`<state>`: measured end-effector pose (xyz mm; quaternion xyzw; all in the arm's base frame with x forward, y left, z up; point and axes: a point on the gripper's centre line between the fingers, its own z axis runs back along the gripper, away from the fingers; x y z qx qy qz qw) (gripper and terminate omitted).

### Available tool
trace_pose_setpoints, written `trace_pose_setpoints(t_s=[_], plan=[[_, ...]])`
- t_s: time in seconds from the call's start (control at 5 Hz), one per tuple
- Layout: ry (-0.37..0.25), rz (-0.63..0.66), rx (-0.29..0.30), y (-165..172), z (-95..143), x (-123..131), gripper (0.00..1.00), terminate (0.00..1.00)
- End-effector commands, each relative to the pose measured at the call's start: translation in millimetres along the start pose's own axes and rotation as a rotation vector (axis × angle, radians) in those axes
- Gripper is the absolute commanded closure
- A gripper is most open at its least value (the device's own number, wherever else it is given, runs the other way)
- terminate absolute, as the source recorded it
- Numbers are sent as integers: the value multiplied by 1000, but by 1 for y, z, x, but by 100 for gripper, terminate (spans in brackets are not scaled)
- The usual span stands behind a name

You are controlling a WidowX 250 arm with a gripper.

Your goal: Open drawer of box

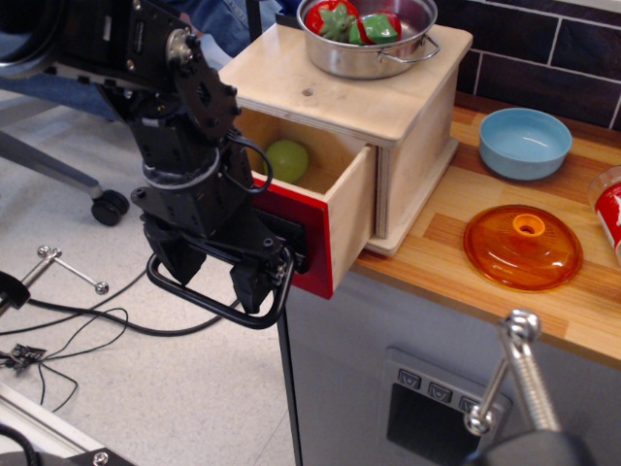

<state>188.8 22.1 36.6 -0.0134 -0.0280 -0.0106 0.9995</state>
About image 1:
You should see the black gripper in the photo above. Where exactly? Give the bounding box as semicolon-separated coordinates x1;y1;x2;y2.
132;159;284;315

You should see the red front wooden drawer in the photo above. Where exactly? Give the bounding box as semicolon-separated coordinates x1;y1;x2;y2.
236;110;376;299

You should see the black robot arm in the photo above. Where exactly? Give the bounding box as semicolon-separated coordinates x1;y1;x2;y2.
1;1;295;329

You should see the light wooden box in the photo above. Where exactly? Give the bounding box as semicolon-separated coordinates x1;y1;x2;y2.
220;25;473;255

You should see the office chair base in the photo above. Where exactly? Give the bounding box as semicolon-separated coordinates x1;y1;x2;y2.
0;94;131;227

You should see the green ball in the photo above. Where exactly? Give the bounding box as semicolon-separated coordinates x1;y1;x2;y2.
266;140;310;183

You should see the left metal clamp screw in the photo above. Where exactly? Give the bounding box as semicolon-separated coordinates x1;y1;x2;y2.
1;246;110;316

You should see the metal clamp screw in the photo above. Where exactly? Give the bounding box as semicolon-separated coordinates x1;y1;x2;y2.
463;309;598;466
1;246;110;316

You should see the grey cabinet with panel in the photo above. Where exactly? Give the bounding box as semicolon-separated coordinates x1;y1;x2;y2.
276;269;621;466

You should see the person leg in jeans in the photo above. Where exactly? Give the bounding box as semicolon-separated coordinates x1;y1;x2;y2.
0;0;282;122

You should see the steel pot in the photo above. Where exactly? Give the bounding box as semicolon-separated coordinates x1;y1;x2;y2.
297;1;440;80

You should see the red toy strawberry left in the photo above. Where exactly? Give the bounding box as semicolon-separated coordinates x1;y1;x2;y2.
304;1;359;43

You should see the red toy strawberry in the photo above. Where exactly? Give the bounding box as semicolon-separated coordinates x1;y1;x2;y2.
348;11;402;46
304;1;359;43

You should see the red toy strawberry right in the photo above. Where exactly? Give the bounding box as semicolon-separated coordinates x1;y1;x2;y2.
348;11;402;46

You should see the orange transparent lid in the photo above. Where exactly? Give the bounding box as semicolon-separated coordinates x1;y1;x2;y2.
463;205;583;292

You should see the right metal clamp screw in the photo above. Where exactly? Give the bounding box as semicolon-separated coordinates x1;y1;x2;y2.
463;309;598;466

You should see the light blue bowl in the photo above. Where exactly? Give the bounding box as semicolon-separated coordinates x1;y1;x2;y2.
479;108;572;182

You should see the red white cup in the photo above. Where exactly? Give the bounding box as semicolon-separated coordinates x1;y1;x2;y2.
587;165;620;262

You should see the thick black floor cable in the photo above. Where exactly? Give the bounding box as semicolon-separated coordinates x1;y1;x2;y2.
0;269;242;339

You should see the aluminium frame rail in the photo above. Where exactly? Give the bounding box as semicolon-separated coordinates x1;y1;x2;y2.
1;384;131;466

